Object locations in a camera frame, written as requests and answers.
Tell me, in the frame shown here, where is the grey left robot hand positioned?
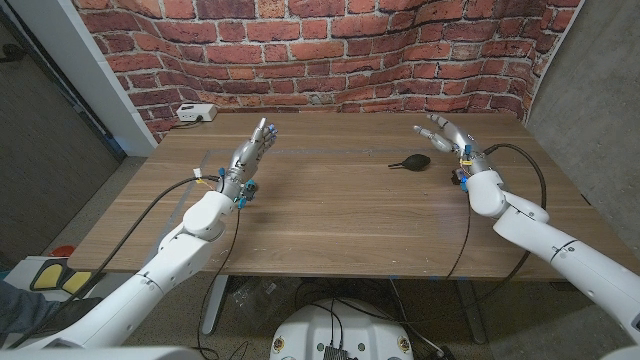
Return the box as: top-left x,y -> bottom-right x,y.
218,117 -> 279,201

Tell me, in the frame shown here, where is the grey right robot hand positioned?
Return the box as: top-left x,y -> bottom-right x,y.
412,113 -> 492,177

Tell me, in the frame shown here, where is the black rubber air blower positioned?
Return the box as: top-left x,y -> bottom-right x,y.
387,153 -> 432,173

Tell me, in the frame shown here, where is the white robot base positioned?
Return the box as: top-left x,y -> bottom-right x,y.
269,298 -> 415,360

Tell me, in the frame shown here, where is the white power socket box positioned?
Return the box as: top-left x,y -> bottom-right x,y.
175,103 -> 218,123

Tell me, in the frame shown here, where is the grey tape rectangle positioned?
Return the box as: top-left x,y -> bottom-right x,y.
144,148 -> 556,271

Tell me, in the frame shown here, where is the red brick print backdrop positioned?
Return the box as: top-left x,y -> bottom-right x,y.
69,0 -> 586,146

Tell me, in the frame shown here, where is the clear plastic bag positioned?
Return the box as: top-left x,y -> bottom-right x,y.
227,277 -> 301,326

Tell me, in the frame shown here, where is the grey metal table leg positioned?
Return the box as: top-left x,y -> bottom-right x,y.
455,279 -> 489,345
201,274 -> 230,336

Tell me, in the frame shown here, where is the black shoe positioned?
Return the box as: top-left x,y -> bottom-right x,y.
47,296 -> 105,326

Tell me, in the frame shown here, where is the yellow and black foot pedal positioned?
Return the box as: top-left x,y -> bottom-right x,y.
28,262 -> 95,297

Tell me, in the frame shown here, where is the white flat floor board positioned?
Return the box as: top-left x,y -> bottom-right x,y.
3,255 -> 121,301

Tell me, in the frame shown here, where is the person's leg in jeans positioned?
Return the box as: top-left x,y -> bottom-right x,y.
0,279 -> 64,336

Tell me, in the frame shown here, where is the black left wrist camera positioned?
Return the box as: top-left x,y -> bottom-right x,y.
238,179 -> 259,209

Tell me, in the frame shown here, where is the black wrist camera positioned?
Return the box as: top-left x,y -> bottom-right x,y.
238,179 -> 259,209
452,168 -> 471,194

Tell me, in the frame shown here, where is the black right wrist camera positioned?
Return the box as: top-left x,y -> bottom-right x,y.
452,168 -> 471,194

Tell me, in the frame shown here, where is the black power cable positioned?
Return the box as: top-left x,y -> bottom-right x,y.
169,115 -> 205,130

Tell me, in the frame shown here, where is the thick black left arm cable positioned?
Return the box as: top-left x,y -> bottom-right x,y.
7,174 -> 222,350

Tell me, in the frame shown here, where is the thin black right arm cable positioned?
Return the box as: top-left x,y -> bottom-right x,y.
444,192 -> 474,281

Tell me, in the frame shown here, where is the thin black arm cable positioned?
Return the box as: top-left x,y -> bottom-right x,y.
444,192 -> 474,281
195,205 -> 242,360

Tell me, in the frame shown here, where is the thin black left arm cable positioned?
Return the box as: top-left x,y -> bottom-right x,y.
195,205 -> 242,360

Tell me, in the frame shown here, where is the white wall pillar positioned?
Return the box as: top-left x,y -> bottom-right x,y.
7,0 -> 159,158

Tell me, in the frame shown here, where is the black cable across base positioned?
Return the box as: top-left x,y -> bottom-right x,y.
299,297 -> 414,346

